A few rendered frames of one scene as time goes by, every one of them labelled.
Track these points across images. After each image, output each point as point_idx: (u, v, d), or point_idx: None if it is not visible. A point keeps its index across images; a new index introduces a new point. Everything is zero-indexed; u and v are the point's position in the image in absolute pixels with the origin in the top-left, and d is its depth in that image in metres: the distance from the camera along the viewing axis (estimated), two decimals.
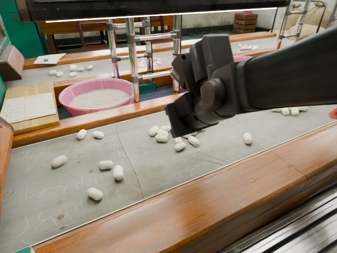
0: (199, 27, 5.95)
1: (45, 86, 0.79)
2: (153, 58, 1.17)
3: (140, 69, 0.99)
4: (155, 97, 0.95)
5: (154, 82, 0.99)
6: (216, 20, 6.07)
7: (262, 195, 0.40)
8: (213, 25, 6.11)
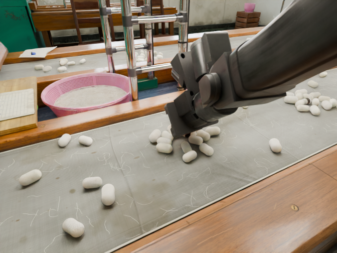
0: (200, 25, 5.82)
1: (27, 82, 0.67)
2: (154, 51, 1.05)
3: (139, 63, 0.87)
4: (156, 94, 0.83)
5: (155, 77, 0.86)
6: (217, 18, 5.95)
7: (312, 232, 0.28)
8: (214, 23, 5.99)
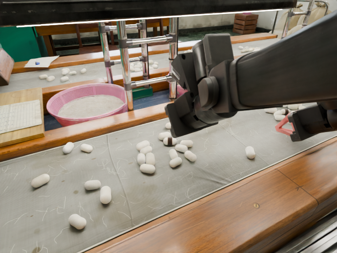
0: (199, 27, 5.90)
1: (33, 93, 0.74)
2: (150, 61, 1.12)
3: (135, 73, 0.94)
4: (151, 102, 0.90)
5: (150, 87, 0.94)
6: (216, 20, 6.02)
7: (267, 225, 0.35)
8: (213, 25, 6.06)
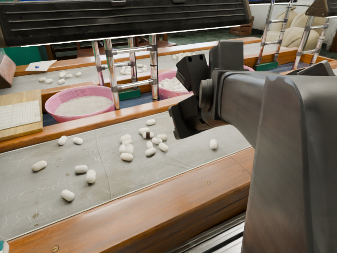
0: None
1: (33, 94, 0.85)
2: (140, 65, 1.23)
3: (125, 76, 1.04)
4: (138, 102, 1.01)
5: (138, 88, 1.04)
6: None
7: (212, 196, 0.45)
8: None
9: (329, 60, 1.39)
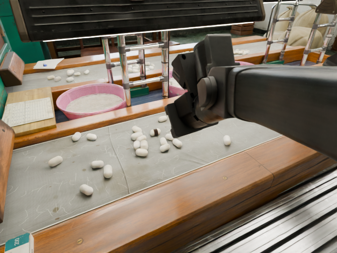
0: (198, 28, 6.00)
1: (44, 91, 0.85)
2: (147, 62, 1.23)
3: (133, 74, 1.05)
4: (147, 100, 1.01)
5: (147, 86, 1.04)
6: None
7: (231, 191, 0.46)
8: (211, 26, 6.17)
9: None
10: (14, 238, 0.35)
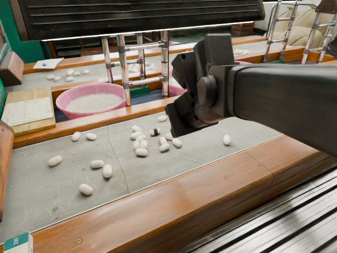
0: (198, 28, 6.00)
1: (43, 91, 0.85)
2: (147, 62, 1.23)
3: (133, 74, 1.05)
4: (147, 100, 1.01)
5: (146, 86, 1.04)
6: None
7: (230, 190, 0.45)
8: (211, 26, 6.17)
9: (335, 58, 1.39)
10: (13, 237, 0.35)
